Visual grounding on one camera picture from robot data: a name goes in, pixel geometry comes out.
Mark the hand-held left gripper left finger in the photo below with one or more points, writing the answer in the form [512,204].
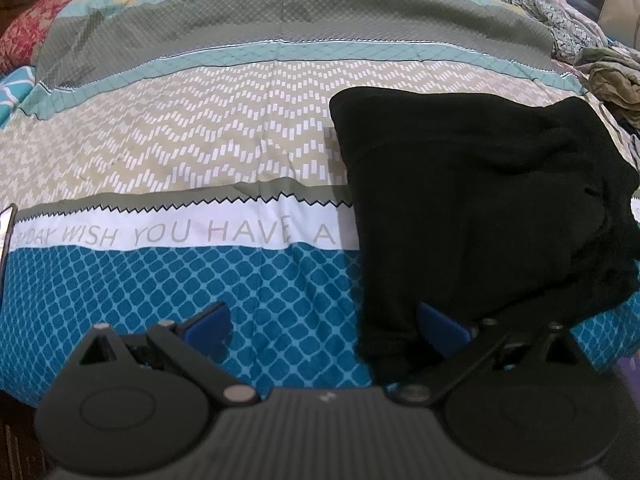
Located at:
[210,325]

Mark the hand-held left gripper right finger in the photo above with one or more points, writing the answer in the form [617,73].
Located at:
[440,327]

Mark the black pants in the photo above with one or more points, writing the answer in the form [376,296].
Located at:
[475,200]

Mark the striped patterned bedspread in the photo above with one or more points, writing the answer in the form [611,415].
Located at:
[200,135]

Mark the smartphone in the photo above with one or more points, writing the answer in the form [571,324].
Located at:
[6,240]

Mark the teal white patterned cloth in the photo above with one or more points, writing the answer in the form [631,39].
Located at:
[15,90]

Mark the pile of olive clothes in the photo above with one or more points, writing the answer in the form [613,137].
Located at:
[615,75]

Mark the brown storage box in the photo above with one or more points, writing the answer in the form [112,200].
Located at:
[620,0]

